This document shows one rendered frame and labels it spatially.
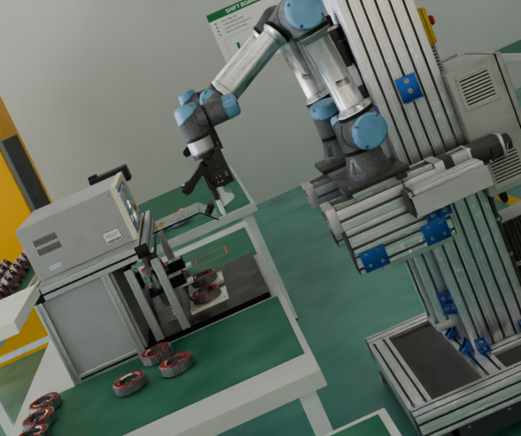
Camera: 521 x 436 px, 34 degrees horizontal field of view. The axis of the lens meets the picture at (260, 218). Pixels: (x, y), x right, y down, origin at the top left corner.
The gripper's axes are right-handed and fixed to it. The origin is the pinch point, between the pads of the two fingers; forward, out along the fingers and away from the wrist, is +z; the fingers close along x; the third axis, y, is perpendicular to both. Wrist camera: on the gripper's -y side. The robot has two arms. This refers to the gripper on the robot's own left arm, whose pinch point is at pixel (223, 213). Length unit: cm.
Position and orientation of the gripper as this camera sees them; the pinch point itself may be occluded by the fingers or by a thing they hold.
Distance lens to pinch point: 266.5
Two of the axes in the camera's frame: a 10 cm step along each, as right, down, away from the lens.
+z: 3.9, 9.0, 2.0
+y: 9.2, -4.0, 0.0
